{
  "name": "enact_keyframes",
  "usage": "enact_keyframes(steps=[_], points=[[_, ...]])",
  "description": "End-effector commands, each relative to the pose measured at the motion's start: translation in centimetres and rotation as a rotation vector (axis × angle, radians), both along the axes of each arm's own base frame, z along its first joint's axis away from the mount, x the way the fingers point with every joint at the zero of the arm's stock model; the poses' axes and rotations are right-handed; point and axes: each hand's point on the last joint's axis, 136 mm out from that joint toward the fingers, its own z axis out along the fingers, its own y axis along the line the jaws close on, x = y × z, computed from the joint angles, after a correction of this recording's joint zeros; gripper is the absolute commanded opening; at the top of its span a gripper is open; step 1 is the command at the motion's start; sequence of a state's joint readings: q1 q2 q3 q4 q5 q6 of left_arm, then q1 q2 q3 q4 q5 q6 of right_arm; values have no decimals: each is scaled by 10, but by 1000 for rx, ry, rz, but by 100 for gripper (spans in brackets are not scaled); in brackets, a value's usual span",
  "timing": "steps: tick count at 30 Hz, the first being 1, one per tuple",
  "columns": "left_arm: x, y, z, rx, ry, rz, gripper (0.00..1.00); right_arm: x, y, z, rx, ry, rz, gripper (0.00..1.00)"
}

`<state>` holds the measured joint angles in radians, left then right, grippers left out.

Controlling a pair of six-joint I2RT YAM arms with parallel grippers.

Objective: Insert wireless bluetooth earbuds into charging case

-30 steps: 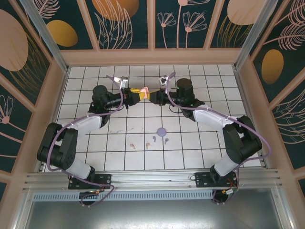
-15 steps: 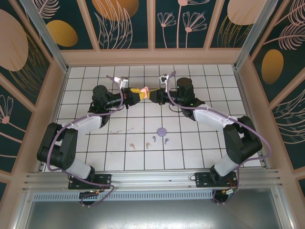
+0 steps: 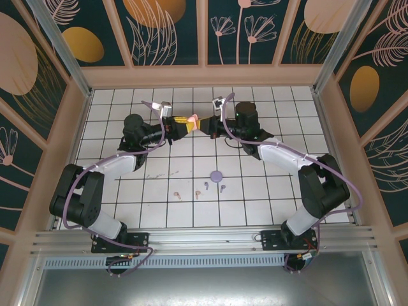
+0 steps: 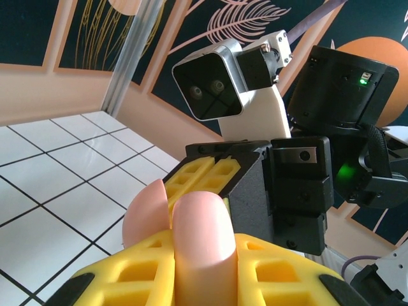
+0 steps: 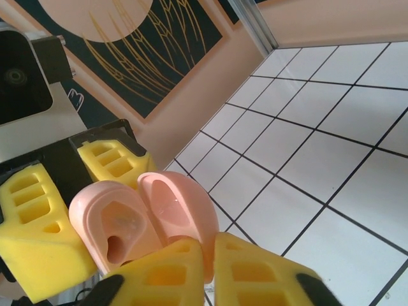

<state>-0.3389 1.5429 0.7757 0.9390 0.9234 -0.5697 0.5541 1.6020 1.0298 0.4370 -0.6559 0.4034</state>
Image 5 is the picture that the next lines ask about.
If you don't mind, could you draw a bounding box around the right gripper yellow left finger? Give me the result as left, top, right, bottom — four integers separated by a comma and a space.
81, 237, 205, 306

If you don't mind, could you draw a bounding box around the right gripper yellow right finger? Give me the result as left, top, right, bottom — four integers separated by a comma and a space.
213, 231, 344, 306

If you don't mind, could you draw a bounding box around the light pink earbud charging case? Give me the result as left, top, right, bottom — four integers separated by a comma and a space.
68, 171, 221, 284

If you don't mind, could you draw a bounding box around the aluminium corner post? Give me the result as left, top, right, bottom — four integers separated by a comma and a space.
228, 0, 280, 57

